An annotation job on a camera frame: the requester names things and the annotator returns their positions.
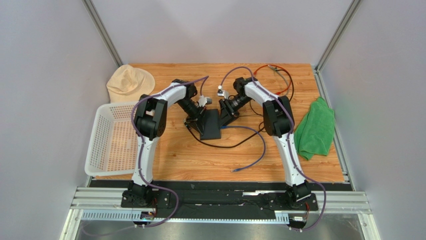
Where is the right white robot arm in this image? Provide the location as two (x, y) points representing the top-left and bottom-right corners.
(217, 77), (312, 209)

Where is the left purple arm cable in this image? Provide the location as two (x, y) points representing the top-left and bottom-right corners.
(130, 75), (210, 229)

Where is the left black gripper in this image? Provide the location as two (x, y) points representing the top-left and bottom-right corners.
(176, 99), (207, 136)

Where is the black network switch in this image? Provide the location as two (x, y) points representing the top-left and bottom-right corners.
(200, 109), (222, 141)

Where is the blue ethernet cable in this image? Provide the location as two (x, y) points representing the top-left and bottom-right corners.
(220, 125), (267, 173)

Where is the black power cable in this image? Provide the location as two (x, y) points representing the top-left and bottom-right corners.
(183, 113), (267, 149)

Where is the grey ethernet cable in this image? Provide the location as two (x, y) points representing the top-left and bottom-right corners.
(268, 65), (291, 89)

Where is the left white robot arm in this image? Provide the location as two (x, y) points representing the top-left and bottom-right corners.
(123, 79), (206, 207)

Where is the aluminium front rail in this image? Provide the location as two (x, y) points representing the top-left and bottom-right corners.
(60, 187), (380, 240)

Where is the red ethernet cable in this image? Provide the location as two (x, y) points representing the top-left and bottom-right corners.
(253, 64), (294, 97)

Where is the green cloth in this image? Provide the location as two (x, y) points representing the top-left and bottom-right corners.
(294, 97), (336, 161)

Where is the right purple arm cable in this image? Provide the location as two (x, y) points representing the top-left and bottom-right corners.
(218, 66), (328, 233)

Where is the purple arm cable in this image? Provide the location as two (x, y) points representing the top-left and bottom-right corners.
(130, 75), (210, 229)
(218, 66), (328, 233)

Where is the beige bucket hat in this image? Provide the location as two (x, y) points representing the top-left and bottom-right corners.
(106, 64), (156, 103)

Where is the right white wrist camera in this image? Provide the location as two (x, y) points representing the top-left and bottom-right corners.
(217, 85), (230, 100)

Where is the white plastic basket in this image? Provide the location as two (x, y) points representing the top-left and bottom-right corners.
(84, 101), (138, 177)

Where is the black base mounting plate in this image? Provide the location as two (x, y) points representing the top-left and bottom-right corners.
(89, 179), (354, 221)

